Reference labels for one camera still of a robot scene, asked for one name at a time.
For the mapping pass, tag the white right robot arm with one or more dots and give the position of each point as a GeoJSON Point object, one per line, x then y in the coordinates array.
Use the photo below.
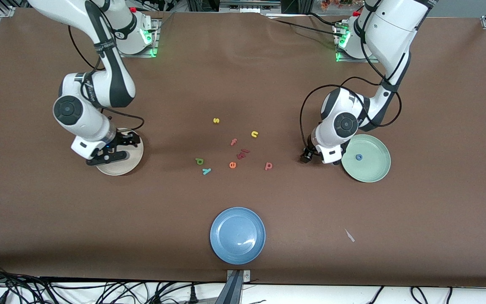
{"type": "Point", "coordinates": [78, 12]}

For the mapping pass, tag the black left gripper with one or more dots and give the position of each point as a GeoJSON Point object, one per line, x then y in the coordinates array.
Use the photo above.
{"type": "Point", "coordinates": [307, 156]}

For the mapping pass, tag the black frame post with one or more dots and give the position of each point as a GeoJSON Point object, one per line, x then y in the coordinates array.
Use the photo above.
{"type": "Point", "coordinates": [295, 5]}

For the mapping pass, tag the green round plate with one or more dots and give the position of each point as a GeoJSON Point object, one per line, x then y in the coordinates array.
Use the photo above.
{"type": "Point", "coordinates": [373, 164]}

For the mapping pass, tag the white paper scrap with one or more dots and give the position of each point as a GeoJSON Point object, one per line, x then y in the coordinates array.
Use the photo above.
{"type": "Point", "coordinates": [349, 236]}

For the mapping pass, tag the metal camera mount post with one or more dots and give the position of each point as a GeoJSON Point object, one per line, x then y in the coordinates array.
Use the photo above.
{"type": "Point", "coordinates": [238, 275]}

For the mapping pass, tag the black power plug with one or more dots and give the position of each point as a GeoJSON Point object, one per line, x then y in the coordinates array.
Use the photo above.
{"type": "Point", "coordinates": [193, 294]}

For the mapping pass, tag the silver metal rail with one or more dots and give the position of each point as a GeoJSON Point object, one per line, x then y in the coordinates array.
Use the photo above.
{"type": "Point", "coordinates": [247, 6]}

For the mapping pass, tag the blue round plate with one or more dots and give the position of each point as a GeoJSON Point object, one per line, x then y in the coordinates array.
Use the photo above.
{"type": "Point", "coordinates": [237, 235]}

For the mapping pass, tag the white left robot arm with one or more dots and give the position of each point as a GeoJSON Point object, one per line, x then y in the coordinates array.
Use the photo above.
{"type": "Point", "coordinates": [395, 25]}

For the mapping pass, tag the orange flower decoration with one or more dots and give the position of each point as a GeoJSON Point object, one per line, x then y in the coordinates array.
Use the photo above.
{"type": "Point", "coordinates": [331, 4]}

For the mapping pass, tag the green foam letter p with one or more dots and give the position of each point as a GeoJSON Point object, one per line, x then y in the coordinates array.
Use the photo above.
{"type": "Point", "coordinates": [197, 159]}

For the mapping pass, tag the beige round plate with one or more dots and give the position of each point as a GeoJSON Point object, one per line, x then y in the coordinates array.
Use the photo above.
{"type": "Point", "coordinates": [135, 159]}

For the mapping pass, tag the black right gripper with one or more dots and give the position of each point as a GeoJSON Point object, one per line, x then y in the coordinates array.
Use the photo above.
{"type": "Point", "coordinates": [123, 138]}

